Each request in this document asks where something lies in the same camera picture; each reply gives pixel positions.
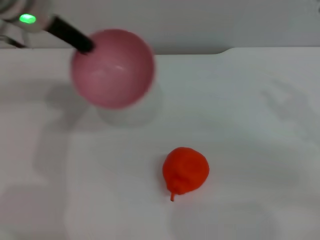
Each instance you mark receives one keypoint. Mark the pink plastic bowl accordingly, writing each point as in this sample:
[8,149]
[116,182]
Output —
[112,72]

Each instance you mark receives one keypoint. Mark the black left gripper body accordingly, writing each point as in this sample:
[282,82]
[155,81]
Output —
[70,35]

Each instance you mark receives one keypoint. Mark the soft orange toy fruit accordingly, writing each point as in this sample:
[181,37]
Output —
[186,170]

